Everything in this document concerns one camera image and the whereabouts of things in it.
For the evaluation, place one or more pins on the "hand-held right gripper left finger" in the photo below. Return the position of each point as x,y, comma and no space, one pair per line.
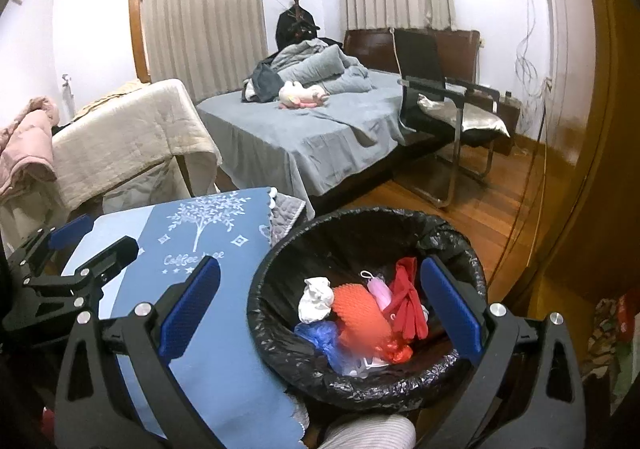
192,309

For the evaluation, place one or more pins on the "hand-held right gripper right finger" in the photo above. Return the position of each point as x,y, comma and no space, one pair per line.
450,309

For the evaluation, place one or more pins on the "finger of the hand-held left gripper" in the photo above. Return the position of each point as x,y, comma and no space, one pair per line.
120,256
70,231

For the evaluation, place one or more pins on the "red stockings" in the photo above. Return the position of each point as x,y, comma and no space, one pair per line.
405,299

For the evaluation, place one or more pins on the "red plastic mesh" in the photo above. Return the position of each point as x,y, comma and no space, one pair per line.
397,354

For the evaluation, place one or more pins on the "pink plastic bag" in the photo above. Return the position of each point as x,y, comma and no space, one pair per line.
378,290

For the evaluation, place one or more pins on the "orange foam net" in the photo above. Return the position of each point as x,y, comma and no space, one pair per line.
360,319

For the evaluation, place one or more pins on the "waste bin with black liner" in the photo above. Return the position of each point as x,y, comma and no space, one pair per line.
280,279

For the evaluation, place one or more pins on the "white printed packet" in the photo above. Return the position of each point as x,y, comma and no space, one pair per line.
370,366

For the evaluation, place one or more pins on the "white plastic bag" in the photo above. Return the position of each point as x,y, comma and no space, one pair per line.
315,301

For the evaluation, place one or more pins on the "blue plastic bag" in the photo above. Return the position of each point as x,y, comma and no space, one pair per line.
320,336

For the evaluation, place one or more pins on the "cream cloth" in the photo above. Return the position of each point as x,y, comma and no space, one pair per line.
25,219

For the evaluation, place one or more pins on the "blue tree-print tablecloth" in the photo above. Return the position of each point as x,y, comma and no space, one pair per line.
225,354

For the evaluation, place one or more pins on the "grey-beige cloth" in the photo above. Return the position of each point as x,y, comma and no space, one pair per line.
150,184

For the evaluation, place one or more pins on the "pink padded jacket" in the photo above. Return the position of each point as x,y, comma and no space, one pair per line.
25,149

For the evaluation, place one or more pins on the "beige blanket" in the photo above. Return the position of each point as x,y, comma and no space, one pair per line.
130,139

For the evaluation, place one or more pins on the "grey quilted mat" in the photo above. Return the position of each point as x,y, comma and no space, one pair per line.
285,214

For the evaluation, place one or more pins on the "tan folded cloth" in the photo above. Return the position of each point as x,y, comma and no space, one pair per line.
110,96

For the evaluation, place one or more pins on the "person's ribbed white clothing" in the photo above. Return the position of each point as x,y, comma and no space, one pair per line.
367,434

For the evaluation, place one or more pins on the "colourful patterned bag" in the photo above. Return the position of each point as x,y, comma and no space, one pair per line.
610,329

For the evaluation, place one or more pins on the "silver cushion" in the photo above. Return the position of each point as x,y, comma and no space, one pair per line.
465,121

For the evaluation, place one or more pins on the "bed with grey sheet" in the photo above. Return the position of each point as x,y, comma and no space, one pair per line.
300,139

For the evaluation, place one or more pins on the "brown bedside cabinet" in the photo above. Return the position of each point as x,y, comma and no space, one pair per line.
510,114

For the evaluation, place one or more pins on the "dark grey clothes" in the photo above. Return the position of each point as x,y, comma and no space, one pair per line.
265,84

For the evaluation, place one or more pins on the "wooden wardrobe door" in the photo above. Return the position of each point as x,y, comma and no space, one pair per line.
595,129

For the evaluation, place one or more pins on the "pink plush toy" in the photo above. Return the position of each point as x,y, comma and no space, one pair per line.
297,94

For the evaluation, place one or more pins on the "wide beige curtain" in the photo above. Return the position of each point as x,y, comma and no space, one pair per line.
205,19

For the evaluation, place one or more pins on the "black cantilever chair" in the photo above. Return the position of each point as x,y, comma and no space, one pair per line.
417,54

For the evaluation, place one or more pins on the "grey duvet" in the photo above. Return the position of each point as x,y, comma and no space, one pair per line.
325,66

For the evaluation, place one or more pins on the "brown wooden headboard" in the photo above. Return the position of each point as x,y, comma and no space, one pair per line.
370,44

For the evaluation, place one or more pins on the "black hanging garment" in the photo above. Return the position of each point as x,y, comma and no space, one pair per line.
287,31

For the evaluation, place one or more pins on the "wooden window frame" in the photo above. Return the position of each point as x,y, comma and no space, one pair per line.
135,19

